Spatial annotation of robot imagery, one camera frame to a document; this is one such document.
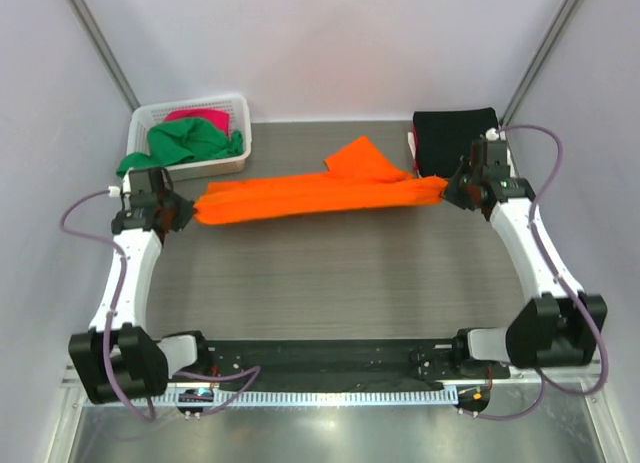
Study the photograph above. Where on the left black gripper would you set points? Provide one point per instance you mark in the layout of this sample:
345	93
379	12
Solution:
185	211

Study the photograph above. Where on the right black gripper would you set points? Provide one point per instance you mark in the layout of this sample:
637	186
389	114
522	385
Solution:
452	192

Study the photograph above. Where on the white plastic basket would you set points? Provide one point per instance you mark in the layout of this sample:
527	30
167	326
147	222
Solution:
234	105

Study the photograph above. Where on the orange t shirt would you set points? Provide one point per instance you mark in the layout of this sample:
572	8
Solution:
357	177

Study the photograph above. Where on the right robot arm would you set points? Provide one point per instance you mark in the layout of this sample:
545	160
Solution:
559	321

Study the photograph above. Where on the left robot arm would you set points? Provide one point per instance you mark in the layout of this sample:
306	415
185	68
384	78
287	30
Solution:
116	359

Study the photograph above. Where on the folded white t shirt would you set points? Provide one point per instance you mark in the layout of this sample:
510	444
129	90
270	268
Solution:
509	157

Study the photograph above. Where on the folded black t shirt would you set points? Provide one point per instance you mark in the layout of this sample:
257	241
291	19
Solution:
443	137

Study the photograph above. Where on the folded pink t shirt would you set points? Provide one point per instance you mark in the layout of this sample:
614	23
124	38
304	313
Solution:
413	150

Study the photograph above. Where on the green t shirt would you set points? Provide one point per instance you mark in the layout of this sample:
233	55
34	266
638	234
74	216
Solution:
183	141

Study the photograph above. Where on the pink t shirt in basket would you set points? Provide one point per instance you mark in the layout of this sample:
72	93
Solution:
217	118

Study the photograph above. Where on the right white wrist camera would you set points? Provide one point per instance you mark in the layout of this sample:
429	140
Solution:
493	134

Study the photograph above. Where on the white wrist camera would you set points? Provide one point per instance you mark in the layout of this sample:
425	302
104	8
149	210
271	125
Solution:
118	191
493	134

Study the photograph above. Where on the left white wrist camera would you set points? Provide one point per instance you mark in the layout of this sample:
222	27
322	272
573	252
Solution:
118	191

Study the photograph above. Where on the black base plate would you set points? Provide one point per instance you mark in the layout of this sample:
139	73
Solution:
344	366

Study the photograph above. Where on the white slotted cable duct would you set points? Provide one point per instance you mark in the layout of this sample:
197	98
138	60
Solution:
195	397

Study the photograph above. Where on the left aluminium frame post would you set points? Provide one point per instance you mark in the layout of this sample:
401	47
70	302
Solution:
90	25

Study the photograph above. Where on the aluminium frame post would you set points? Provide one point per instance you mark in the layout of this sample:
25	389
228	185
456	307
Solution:
552	37
90	25

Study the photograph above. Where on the aluminium front rail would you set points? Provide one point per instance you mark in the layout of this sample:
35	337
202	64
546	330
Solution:
589	375

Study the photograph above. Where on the right aluminium frame post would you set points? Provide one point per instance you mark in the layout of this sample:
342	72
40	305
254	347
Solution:
552	37

